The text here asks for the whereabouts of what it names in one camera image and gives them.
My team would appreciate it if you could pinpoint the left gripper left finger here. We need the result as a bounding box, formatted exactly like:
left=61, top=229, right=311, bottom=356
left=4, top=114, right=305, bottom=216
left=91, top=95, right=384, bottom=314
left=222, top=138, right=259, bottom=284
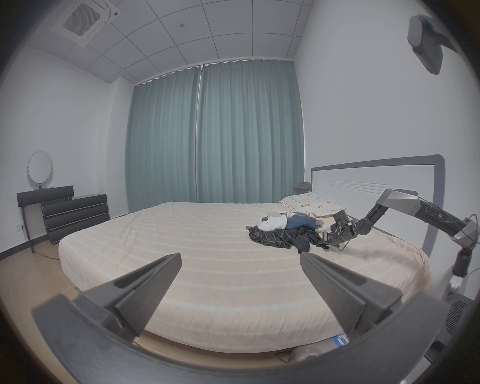
left=75, top=253, right=183, bottom=343

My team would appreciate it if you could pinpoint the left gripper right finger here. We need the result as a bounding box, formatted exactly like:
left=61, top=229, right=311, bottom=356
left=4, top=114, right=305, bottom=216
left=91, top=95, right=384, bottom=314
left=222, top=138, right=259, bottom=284
left=299, top=251, right=404, bottom=336

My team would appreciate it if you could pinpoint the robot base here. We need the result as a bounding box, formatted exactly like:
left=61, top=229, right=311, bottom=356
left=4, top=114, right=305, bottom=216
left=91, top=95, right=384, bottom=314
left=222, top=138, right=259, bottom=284
left=287, top=275, right=475, bottom=370

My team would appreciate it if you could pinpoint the pile of clothes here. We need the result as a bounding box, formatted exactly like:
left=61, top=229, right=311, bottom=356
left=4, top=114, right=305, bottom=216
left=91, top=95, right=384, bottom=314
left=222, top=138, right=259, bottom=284
left=260, top=212, right=327, bottom=231

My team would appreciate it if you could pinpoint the bed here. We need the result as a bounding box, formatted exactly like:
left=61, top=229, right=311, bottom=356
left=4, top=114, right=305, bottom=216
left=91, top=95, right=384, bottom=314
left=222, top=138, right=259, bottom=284
left=58, top=154, right=447, bottom=355

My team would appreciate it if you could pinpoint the white printed pillow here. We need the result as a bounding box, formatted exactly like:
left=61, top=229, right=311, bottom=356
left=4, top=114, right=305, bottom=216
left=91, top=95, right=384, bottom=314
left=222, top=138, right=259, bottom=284
left=279, top=191, right=347, bottom=218

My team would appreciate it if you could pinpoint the black satin garment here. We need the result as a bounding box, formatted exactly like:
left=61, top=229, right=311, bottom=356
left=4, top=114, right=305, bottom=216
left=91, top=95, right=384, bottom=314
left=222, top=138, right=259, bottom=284
left=246, top=224, right=301, bottom=250

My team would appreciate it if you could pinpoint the black chest of drawers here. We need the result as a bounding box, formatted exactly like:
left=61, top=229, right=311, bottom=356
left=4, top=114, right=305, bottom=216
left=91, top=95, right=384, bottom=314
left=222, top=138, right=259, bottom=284
left=40, top=193, right=111, bottom=245

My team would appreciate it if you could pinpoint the black dressing table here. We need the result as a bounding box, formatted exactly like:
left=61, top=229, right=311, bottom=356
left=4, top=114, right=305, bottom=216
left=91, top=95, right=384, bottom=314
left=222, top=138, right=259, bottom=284
left=17, top=185, right=74, bottom=254

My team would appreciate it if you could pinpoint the blue-green curtain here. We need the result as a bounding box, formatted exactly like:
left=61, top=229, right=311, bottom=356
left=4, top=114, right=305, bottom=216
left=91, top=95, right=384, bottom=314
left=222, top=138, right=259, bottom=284
left=196, top=60, right=305, bottom=205
left=125, top=67, right=201, bottom=214

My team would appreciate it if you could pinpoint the round white framed mirror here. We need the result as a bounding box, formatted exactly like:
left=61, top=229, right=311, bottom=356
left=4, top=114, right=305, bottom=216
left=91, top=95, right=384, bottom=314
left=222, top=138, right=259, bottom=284
left=27, top=151, right=54, bottom=188

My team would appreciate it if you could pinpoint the ceiling air conditioner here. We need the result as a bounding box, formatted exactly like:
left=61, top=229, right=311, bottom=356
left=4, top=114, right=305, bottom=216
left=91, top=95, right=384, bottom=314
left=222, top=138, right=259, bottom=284
left=52, top=0, right=122, bottom=47

